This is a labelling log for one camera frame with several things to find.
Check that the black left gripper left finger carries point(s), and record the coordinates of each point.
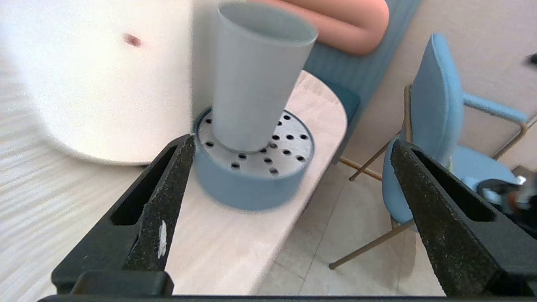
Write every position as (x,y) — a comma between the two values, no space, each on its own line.
(126,235)

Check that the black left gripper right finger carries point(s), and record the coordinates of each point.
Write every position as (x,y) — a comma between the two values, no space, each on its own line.
(470,235)

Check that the grey-blue plastic cup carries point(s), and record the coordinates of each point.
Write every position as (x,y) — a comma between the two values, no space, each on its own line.
(256,84)

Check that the large blue drip tray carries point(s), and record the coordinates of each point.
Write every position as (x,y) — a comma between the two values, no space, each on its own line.
(247,184)

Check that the blue chair thin metal legs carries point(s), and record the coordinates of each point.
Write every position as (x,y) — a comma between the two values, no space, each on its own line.
(436,105)

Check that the clear water dispenser white base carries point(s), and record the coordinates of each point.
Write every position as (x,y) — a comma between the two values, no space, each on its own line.
(96,84)

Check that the teal upholstered booth bench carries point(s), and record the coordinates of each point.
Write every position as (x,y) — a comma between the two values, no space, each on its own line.
(361,71)

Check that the pink cylindrical bolster cushion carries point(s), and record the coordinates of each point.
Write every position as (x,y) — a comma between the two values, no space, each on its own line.
(335,21)

